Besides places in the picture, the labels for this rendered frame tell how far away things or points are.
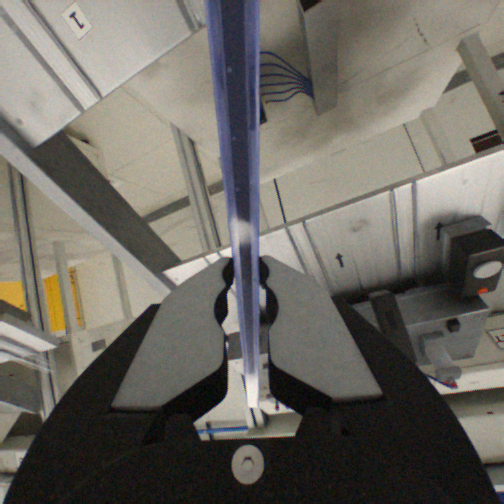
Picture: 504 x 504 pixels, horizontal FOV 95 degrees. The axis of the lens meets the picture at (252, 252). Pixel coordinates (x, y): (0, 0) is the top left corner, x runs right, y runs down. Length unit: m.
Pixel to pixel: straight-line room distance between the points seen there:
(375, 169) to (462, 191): 1.78
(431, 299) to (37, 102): 0.45
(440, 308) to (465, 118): 2.05
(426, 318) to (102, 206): 0.40
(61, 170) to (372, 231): 0.33
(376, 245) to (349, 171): 1.77
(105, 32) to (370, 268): 0.34
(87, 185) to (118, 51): 0.14
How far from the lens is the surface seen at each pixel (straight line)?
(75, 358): 1.17
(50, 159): 0.31
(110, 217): 0.32
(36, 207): 1.26
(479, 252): 0.31
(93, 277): 3.26
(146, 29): 0.23
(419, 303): 0.37
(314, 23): 0.51
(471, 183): 0.32
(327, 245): 0.29
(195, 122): 0.64
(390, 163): 2.11
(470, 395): 0.61
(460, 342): 0.43
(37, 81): 0.28
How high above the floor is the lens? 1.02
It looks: 8 degrees down
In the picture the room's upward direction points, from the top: 164 degrees clockwise
